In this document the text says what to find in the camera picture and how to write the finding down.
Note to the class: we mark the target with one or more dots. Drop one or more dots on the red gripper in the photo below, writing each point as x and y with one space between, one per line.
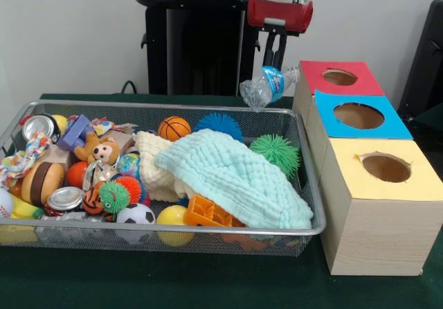
294 14

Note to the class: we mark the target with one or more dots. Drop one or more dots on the crushed clear plastic bottle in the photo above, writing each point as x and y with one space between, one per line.
266 87

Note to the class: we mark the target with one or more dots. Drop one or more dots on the mint green waffle cloth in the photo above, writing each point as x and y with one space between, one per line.
242 181

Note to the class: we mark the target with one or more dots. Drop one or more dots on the wooden box with three holes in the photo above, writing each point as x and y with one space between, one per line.
380 236

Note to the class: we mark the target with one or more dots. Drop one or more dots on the blue spiky rubber ball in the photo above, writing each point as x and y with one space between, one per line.
219 122

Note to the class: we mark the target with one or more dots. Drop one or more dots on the green spiky rubber ball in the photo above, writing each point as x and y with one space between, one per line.
273 151

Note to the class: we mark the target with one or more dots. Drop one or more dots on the small orange basketball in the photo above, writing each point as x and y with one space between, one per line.
174 127

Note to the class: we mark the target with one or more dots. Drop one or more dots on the black upright panel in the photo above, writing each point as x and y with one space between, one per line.
425 63

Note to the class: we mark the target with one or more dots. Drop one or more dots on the cream waffle cloth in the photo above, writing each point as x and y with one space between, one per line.
155 170

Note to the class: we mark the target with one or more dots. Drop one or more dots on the dark green tablecloth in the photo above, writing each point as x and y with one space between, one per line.
173 281
432 129

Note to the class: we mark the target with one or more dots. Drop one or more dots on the orange plastic brick toy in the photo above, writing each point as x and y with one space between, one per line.
204 213

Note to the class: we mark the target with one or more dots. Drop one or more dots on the yellow plastic ball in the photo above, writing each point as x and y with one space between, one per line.
173 215

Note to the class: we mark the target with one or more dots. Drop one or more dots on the brown plush monkey toy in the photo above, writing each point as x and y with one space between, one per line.
104 151

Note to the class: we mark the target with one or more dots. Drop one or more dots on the small soccer ball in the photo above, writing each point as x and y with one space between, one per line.
135 215

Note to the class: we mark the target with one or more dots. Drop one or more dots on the green spiky creature toy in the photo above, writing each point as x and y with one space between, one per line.
112 198

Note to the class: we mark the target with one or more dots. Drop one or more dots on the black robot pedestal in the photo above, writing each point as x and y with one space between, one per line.
207 45

